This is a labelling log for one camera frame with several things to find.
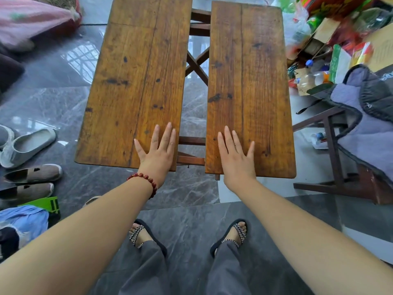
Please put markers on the green drink can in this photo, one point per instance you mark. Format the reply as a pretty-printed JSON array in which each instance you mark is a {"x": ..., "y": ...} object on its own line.
[{"x": 312, "y": 22}]

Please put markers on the dark cloth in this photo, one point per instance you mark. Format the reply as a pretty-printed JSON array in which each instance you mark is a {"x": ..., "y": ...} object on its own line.
[{"x": 9, "y": 73}]

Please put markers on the pink folded umbrella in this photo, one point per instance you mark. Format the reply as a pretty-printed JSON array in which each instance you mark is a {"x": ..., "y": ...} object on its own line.
[{"x": 30, "y": 21}]

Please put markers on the person's left hand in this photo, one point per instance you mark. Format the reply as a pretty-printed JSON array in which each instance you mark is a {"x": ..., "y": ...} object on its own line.
[{"x": 156, "y": 159}]

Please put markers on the brown printed cardboard box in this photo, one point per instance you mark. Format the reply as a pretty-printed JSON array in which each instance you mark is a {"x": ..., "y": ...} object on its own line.
[{"x": 383, "y": 49}]

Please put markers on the black quilted bear print jacket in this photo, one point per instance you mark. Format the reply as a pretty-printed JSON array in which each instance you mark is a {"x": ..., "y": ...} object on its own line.
[{"x": 368, "y": 135}]

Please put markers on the person's left forearm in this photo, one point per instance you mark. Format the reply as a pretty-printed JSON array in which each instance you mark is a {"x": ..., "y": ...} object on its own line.
[{"x": 76, "y": 242}]

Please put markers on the green white carton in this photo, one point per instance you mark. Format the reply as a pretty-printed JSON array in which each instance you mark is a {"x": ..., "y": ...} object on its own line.
[{"x": 339, "y": 64}]

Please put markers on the grey fabric slipper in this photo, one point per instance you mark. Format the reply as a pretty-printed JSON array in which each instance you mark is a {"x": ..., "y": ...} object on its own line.
[{"x": 5, "y": 136}]

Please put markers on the yellow snack packet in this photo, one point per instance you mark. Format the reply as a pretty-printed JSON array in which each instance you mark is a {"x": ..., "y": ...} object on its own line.
[{"x": 362, "y": 55}]

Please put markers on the grey rubber slipper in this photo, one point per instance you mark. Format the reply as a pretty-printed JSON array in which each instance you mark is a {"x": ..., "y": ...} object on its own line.
[{"x": 27, "y": 147}]

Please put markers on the white blue wrapper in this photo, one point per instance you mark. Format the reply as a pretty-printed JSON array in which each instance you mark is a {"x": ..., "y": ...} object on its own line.
[{"x": 319, "y": 141}]

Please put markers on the white cloth bundle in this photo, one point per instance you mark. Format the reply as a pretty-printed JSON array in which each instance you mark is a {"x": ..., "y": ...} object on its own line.
[{"x": 24, "y": 45}]

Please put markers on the dark wooden side chair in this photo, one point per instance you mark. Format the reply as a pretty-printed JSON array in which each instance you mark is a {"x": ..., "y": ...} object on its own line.
[{"x": 334, "y": 150}]

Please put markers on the pile of mixed clothes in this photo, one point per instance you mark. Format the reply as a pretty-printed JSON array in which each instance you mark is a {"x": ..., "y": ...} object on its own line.
[{"x": 27, "y": 221}]

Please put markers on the white plastic bag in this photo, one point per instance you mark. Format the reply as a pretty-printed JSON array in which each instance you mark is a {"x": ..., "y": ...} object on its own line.
[{"x": 294, "y": 30}]

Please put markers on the clear plastic bottle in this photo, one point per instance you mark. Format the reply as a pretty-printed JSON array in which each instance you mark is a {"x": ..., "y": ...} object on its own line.
[{"x": 313, "y": 79}]

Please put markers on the person's grey trousers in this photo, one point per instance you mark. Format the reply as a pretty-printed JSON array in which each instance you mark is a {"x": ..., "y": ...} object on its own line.
[{"x": 224, "y": 273}]

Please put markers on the red round basin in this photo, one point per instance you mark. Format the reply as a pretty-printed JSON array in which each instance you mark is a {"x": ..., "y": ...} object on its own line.
[{"x": 76, "y": 12}]

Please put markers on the red plastic bag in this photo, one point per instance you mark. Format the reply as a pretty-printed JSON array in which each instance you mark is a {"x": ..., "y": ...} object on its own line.
[{"x": 347, "y": 35}]

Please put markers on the black white woven sandal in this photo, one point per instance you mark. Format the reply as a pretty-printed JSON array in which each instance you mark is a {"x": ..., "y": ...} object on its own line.
[
  {"x": 138, "y": 233},
  {"x": 236, "y": 231}
]

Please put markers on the blue capped plastic bottle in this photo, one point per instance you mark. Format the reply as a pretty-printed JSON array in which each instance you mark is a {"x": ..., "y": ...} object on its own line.
[{"x": 314, "y": 64}]

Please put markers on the wooden folding table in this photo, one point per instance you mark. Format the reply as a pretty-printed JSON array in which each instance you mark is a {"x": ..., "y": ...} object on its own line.
[{"x": 129, "y": 89}]

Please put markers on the person's right hand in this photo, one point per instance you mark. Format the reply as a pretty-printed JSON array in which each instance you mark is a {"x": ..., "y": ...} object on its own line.
[{"x": 238, "y": 168}]

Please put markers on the dark drink can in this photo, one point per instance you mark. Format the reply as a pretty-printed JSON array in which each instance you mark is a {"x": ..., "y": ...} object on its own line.
[{"x": 292, "y": 72}]

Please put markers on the red printed carton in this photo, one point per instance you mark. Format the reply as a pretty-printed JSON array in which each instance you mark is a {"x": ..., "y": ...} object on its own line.
[{"x": 331, "y": 4}]

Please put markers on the beige rubber slipper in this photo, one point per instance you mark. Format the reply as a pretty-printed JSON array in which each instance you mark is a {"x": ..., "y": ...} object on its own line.
[{"x": 90, "y": 201}]

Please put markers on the person's right forearm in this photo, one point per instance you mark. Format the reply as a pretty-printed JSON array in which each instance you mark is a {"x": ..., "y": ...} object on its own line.
[{"x": 307, "y": 236}]

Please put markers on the green plastic bottle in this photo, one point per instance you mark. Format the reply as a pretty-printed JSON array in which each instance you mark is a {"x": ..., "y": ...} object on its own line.
[{"x": 284, "y": 2}]

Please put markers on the green printed bag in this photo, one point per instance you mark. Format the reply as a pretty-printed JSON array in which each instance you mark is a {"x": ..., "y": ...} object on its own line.
[{"x": 46, "y": 204}]

